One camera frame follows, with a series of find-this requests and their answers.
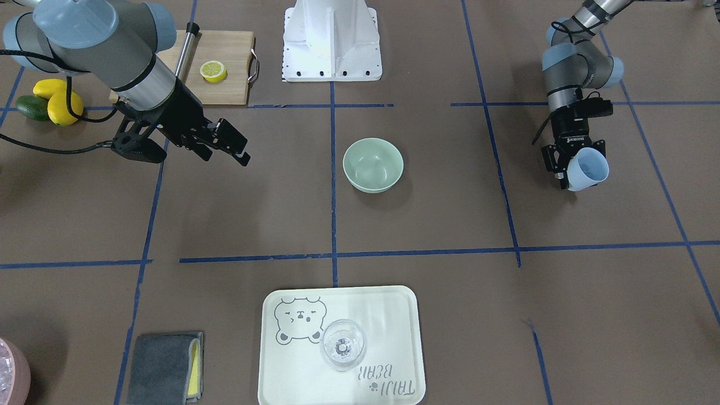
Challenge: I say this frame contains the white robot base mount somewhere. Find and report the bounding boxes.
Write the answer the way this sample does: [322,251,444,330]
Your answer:
[281,1,383,83]

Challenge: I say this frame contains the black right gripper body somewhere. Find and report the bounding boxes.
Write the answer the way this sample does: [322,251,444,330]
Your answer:
[121,79,213,151]

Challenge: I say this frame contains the steel cylindrical handle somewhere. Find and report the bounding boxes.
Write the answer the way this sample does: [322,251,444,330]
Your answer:
[174,21,200,82]

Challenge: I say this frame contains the pink bowl with ice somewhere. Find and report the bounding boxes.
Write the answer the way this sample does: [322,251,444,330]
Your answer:
[1,338,31,404]

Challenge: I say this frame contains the half lemon slice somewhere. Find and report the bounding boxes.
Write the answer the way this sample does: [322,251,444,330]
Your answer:
[200,61,227,83]

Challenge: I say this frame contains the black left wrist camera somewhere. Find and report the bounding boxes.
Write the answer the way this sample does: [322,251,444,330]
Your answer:
[569,97,614,120]

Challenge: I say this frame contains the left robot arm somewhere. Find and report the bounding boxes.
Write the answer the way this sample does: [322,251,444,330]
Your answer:
[533,1,630,192]

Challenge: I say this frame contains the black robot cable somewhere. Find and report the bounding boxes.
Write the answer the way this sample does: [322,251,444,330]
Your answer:
[0,76,122,155]

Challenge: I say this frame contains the grey folded cloth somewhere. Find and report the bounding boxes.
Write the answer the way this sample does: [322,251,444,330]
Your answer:
[126,331,205,404]

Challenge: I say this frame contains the clear wine glass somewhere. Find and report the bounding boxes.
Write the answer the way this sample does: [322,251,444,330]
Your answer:
[321,319,367,372]

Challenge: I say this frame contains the white bear tray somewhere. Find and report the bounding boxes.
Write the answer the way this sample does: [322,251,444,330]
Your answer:
[257,285,426,404]

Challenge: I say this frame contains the whole yellow lemon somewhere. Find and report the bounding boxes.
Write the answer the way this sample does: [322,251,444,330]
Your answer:
[47,91,84,127]

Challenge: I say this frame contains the green avocado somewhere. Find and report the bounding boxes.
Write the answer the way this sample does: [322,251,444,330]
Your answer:
[15,95,51,122]

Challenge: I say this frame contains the wooden cutting board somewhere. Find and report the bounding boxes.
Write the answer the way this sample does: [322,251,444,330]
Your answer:
[109,30,257,106]

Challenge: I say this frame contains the light blue plastic cup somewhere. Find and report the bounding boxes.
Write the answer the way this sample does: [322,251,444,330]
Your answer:
[566,148,610,192]

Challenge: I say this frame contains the light green bowl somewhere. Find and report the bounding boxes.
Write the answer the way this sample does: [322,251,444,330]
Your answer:
[342,137,404,194]

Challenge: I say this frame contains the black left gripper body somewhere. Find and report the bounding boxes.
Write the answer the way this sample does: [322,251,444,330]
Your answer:
[550,106,591,150]

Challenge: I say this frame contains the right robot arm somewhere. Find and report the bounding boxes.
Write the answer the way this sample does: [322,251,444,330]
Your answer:
[2,1,250,167]

